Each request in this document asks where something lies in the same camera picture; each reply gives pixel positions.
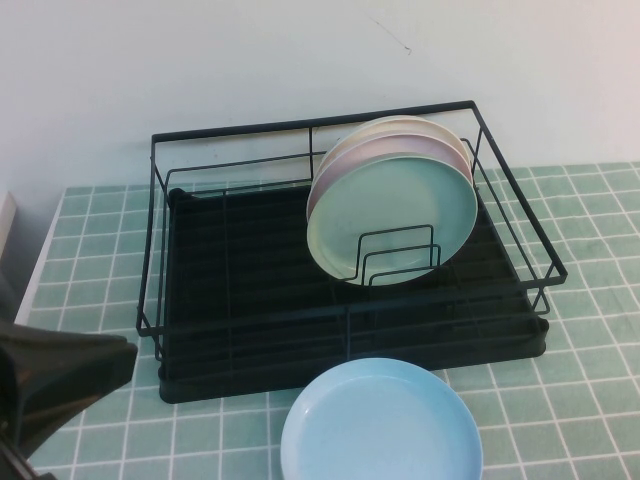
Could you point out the cream plate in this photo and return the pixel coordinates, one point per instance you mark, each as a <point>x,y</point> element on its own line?
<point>400,129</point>
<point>395,120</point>

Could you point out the pink plate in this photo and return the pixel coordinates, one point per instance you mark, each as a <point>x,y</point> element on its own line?
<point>390,146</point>

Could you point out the light blue plate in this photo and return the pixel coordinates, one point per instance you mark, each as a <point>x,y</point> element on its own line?
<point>385,430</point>

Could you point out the black plastic drip tray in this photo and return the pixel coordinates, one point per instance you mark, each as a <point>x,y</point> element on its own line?
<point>250,250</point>

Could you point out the green plate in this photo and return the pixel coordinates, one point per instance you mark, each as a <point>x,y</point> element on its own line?
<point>400,210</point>

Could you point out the green tile pattern tablecloth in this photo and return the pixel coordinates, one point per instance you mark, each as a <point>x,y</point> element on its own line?
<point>575,390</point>

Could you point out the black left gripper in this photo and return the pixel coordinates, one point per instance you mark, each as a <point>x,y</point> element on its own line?
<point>8,395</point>

